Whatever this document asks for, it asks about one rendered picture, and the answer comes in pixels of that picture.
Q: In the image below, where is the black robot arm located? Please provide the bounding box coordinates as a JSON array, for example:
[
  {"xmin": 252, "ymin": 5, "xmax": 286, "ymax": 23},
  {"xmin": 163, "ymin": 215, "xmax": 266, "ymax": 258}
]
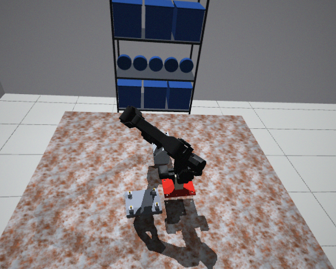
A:
[{"xmin": 119, "ymin": 106, "xmax": 206, "ymax": 184}]

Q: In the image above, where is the red board with grey handle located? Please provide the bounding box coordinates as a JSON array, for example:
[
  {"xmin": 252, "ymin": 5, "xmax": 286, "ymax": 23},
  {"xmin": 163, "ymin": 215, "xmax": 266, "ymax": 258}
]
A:
[{"xmin": 162, "ymin": 175, "xmax": 196, "ymax": 198}]

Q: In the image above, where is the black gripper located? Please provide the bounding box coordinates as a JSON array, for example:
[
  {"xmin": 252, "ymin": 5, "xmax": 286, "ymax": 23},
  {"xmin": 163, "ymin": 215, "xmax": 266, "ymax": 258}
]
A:
[{"xmin": 158, "ymin": 160, "xmax": 202, "ymax": 184}]

